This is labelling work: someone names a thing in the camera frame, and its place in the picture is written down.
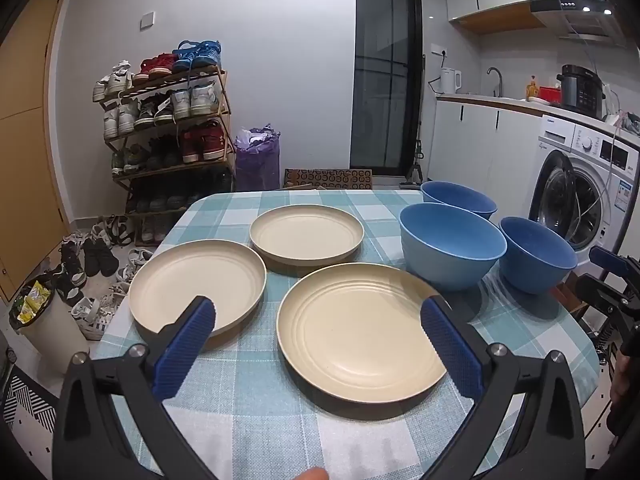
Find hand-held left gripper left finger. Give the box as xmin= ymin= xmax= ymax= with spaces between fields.
xmin=52 ymin=296 xmax=217 ymax=480

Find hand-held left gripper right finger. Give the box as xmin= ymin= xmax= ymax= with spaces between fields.
xmin=420 ymin=296 xmax=587 ymax=480

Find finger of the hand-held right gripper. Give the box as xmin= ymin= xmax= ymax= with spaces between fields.
xmin=589 ymin=246 xmax=640 ymax=280
xmin=575 ymin=275 xmax=640 ymax=328

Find cream round plate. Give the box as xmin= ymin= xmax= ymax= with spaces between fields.
xmin=128 ymin=240 xmax=267 ymax=348
xmin=277 ymin=261 xmax=453 ymax=403
xmin=249 ymin=204 xmax=365 ymax=275

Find blue bowl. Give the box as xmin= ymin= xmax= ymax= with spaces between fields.
xmin=420 ymin=180 xmax=498 ymax=221
xmin=499 ymin=216 xmax=579 ymax=295
xmin=399 ymin=203 xmax=507 ymax=292

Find person's right hand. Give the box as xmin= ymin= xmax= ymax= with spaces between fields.
xmin=611 ymin=355 xmax=635 ymax=403

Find teal checked tablecloth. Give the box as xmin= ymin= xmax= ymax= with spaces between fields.
xmin=95 ymin=189 xmax=601 ymax=480

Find white washing machine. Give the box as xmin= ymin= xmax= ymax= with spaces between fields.
xmin=527 ymin=114 xmax=640 ymax=256

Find pile of loose shoes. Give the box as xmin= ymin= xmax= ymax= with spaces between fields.
xmin=47 ymin=215 xmax=153 ymax=341

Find beige trash bin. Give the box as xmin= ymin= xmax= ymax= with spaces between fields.
xmin=9 ymin=277 xmax=91 ymax=356

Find pink cloth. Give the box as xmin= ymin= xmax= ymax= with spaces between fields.
xmin=605 ymin=110 xmax=640 ymax=137

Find black and white patterned rug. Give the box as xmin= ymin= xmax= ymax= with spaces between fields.
xmin=0 ymin=360 xmax=61 ymax=436

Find black pressure cooker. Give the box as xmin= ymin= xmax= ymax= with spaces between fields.
xmin=556 ymin=64 xmax=607 ymax=117

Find white kitchen base cabinets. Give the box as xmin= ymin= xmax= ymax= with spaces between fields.
xmin=427 ymin=92 xmax=551 ymax=211

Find stick vacuum cleaner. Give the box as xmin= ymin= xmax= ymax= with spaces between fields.
xmin=400 ymin=55 xmax=427 ymax=189

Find purple bag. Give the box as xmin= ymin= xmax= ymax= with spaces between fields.
xmin=235 ymin=124 xmax=282 ymax=192

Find brown circle-patterned cardboard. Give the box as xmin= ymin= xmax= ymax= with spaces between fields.
xmin=283 ymin=168 xmax=373 ymax=191

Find wooden shoe rack with shoes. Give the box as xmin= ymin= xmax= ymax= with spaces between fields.
xmin=92 ymin=40 xmax=236 ymax=243

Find white electric kettle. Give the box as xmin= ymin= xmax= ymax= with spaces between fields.
xmin=439 ymin=67 xmax=464 ymax=96

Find range hood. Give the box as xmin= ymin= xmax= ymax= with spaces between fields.
xmin=530 ymin=0 xmax=626 ymax=43

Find yellow wooden door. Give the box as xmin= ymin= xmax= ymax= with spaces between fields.
xmin=0 ymin=0 xmax=73 ymax=306

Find black glass door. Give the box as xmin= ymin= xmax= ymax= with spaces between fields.
xmin=350 ymin=0 xmax=425 ymax=177

